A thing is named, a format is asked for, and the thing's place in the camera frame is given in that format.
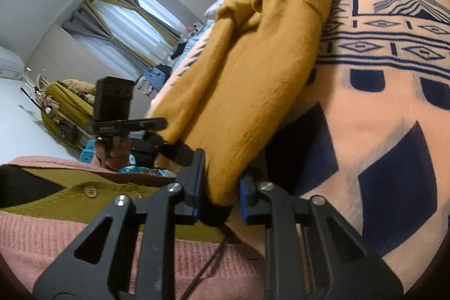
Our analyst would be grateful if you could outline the orange knit sweater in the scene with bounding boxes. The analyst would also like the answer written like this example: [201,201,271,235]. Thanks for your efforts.
[150,0,332,206]

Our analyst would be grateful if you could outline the person's left hand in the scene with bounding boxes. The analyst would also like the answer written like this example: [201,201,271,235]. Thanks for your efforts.
[91,136,131,171]

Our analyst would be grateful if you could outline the yellow hanging coat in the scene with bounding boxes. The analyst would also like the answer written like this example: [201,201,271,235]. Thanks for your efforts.
[40,82,93,151]

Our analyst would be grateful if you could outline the pink knit sweater sleeve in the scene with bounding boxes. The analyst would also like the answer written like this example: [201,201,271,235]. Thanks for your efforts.
[1,152,263,299]

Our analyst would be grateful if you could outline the turquoise plastic basket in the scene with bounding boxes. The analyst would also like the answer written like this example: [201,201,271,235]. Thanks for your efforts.
[78,137,176,178]

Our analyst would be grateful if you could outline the window curtains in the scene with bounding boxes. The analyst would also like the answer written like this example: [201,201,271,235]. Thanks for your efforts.
[62,0,188,79]

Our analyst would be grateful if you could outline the olive green buttoned cardigan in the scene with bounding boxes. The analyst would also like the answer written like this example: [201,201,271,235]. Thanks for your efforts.
[0,164,230,245]

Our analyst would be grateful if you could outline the patterned pink navy blanket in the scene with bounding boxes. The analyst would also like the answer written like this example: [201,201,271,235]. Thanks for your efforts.
[154,0,450,293]

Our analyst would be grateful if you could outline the white pillow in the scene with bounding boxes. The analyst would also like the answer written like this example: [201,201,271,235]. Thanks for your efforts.
[204,0,225,20]

